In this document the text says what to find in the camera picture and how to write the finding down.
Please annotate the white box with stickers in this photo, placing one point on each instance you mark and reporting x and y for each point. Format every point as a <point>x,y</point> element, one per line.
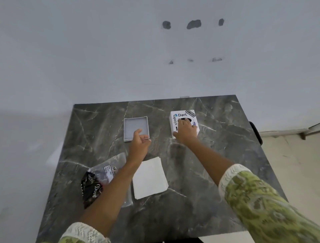
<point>176,120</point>

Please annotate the green patterned sleeve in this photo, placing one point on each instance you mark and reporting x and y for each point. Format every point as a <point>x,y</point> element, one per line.
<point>82,234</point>
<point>262,207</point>

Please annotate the person's left forearm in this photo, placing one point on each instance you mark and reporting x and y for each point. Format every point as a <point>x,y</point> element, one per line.
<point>112,192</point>

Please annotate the person's left hand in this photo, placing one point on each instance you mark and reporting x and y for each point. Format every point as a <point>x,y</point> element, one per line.
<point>137,150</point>

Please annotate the person's right hand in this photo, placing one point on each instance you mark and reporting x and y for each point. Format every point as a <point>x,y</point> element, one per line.
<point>185,134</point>

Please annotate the black chair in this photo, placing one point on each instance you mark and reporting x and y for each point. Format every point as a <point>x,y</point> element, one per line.
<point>257,132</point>

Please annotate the person's right forearm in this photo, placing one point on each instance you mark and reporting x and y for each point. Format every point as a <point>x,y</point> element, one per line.
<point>211,160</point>

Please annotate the clear plastic bag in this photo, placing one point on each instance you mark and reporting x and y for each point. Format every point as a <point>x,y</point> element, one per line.
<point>117,160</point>

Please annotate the black snack packet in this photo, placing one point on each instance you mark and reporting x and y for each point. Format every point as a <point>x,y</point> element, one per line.
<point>90,189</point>

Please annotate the white box lid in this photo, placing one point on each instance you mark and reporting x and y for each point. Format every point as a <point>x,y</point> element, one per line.
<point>132,126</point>

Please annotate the person's right thumb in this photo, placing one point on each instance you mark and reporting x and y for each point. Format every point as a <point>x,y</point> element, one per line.
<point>176,134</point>

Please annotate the stack of white paper napkins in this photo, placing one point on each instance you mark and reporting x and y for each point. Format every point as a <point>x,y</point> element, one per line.
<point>150,179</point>

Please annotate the white skirting strip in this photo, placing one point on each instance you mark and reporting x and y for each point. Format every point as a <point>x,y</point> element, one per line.
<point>285,132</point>

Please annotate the person's left thumb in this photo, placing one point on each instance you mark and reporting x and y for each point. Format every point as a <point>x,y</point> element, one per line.
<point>147,142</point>

